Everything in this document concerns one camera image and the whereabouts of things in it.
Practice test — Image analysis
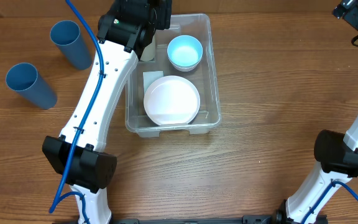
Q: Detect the beige cup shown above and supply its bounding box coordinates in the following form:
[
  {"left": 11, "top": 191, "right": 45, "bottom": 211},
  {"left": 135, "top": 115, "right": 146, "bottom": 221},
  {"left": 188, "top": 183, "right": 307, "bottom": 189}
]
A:
[{"left": 140, "top": 36, "right": 156, "bottom": 62}]

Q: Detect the light blue bowl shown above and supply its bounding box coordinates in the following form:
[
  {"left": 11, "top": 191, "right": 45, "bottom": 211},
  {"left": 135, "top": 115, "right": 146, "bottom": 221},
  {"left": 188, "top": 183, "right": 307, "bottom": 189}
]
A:
[{"left": 167, "top": 35, "right": 203, "bottom": 66}]

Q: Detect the pink plate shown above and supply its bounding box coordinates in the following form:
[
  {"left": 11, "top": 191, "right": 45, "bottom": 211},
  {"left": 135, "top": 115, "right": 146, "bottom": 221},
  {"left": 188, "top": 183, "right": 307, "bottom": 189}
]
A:
[{"left": 144, "top": 75, "right": 201, "bottom": 126}]

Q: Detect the dark blue cup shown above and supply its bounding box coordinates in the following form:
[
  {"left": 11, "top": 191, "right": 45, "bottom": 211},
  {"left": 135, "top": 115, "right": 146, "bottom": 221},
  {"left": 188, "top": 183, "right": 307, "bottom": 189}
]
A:
[
  {"left": 50, "top": 20, "right": 93, "bottom": 70},
  {"left": 6, "top": 63, "right": 57, "bottom": 110}
]

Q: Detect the dark blue cup front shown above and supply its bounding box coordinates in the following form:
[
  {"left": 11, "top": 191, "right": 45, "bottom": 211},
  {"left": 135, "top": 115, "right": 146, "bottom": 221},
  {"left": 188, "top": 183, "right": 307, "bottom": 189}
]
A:
[{"left": 6, "top": 63, "right": 57, "bottom": 110}]

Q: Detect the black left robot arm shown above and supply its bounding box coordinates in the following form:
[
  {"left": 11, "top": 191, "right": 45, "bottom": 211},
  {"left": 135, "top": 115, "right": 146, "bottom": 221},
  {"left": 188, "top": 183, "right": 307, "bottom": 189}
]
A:
[{"left": 42, "top": 0, "right": 172, "bottom": 223}]

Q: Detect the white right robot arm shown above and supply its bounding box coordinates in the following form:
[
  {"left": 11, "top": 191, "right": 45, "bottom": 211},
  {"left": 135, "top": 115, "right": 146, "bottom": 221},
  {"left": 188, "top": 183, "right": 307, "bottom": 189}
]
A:
[{"left": 270, "top": 0, "right": 358, "bottom": 223}]

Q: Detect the clear plastic storage bin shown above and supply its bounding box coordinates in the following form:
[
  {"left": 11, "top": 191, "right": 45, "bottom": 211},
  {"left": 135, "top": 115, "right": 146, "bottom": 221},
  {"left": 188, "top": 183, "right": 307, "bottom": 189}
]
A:
[{"left": 126, "top": 14, "right": 222, "bottom": 138}]

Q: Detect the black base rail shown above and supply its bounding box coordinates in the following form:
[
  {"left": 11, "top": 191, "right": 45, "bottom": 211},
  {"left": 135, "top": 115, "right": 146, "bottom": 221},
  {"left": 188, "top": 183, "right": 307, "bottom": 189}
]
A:
[{"left": 110, "top": 215, "right": 275, "bottom": 224}]

